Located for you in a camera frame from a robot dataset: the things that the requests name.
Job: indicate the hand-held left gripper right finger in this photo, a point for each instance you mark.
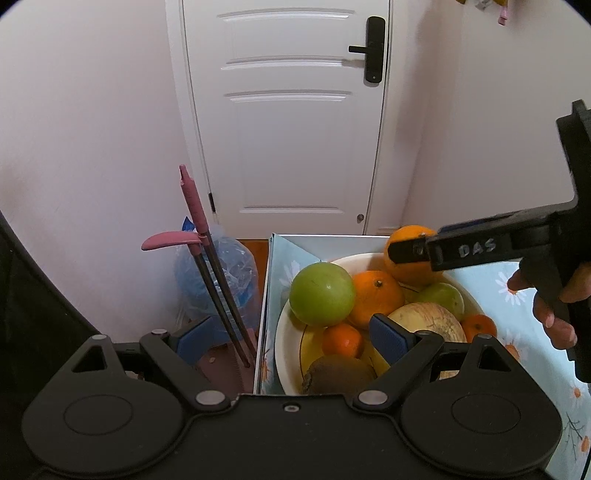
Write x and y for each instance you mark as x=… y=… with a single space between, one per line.
x=387 y=338

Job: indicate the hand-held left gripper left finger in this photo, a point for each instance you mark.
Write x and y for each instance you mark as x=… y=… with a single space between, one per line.
x=194 y=342

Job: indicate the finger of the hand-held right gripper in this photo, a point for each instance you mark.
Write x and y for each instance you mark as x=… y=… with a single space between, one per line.
x=466 y=251
x=471 y=224

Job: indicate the small mandarin orange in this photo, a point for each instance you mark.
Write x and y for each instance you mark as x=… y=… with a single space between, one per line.
x=342 y=340
x=480 y=326

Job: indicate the pale yellow fruit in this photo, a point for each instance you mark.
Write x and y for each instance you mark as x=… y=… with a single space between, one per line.
x=429 y=321

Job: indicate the small green apple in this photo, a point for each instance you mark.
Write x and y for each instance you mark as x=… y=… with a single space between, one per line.
x=444 y=297

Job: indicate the brown kiwi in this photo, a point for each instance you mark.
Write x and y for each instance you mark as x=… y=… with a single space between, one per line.
x=337 y=374

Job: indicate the cream bowl with yellow print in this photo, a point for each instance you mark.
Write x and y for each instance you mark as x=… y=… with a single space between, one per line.
x=288 y=350

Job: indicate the person's right hand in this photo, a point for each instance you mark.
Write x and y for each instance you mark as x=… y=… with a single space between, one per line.
x=547 y=314

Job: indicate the large green apple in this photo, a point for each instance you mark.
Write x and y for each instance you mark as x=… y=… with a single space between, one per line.
x=323 y=293

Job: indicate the blue plastic bag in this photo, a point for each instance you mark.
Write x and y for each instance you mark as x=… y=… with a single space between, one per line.
x=231 y=272

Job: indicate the blue daisy tablecloth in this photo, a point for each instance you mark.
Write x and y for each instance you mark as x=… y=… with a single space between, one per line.
x=526 y=369

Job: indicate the black door hinge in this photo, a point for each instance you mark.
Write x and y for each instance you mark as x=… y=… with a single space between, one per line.
x=212 y=203

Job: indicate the pink hanging item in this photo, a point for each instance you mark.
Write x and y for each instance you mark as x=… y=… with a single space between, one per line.
x=503 y=14

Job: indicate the white panelled door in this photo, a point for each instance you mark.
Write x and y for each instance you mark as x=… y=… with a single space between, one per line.
x=286 y=152

